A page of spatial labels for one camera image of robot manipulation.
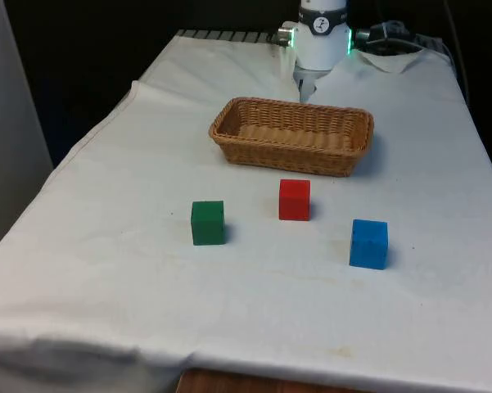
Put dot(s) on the red cube block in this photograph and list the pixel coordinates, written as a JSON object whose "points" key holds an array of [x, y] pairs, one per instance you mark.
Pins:
{"points": [[294, 202]]}

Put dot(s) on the blue cube block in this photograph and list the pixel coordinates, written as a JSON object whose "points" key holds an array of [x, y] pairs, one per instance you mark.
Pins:
{"points": [[368, 245]]}

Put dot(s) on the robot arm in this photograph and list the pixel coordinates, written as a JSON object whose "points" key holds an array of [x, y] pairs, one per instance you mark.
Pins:
{"points": [[321, 49]]}

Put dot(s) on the wicker basket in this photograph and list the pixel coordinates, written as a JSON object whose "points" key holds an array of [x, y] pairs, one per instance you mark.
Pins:
{"points": [[290, 157]]}

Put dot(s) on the green cube block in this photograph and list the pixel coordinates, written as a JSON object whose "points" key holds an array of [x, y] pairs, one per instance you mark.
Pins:
{"points": [[207, 225]]}

